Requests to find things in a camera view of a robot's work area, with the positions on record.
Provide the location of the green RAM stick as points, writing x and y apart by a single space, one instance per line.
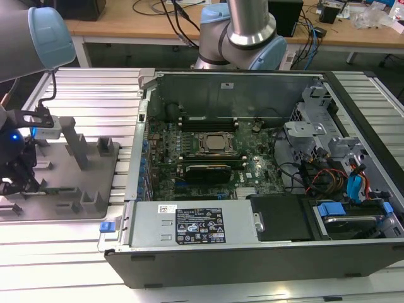
58 190

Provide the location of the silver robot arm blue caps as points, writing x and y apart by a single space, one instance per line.
243 25

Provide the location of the RAM stick with white label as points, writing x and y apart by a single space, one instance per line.
197 117

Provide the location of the black RAM slot bank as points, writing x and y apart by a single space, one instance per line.
211 158
208 126

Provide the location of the grey parts rack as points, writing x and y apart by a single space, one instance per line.
63 205

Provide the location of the blue case latch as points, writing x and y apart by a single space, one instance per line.
106 228

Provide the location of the grey plastic case latch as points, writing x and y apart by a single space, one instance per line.
146 75

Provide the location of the silver power supply unit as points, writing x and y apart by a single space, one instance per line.
151 227

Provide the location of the large black box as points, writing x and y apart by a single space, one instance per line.
85 9

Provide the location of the black graphics card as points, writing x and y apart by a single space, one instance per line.
208 175

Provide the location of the silver CPU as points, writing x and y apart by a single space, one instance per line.
219 142

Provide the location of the small silver heatsink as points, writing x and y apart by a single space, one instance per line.
246 193

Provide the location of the round coin cell battery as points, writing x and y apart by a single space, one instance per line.
256 126

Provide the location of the green motherboard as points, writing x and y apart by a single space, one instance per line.
262 158

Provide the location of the open black PC case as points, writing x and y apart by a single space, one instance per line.
252 268

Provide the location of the black plastic cover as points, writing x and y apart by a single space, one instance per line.
277 217

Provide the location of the white power strip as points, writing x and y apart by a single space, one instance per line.
288 60

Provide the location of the grey metal drive cage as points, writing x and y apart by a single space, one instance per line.
303 129

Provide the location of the tall black speaker box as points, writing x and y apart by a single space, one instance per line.
288 19

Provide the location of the hard disk in blue carrier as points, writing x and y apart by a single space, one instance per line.
329 210

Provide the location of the small black adapter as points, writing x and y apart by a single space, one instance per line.
320 31

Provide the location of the small black box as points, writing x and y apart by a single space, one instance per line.
329 15

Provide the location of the clear plastic bags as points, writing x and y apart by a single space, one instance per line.
369 17

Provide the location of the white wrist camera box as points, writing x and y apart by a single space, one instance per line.
47 132

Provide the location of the wooden desk white frame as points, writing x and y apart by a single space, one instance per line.
126 30

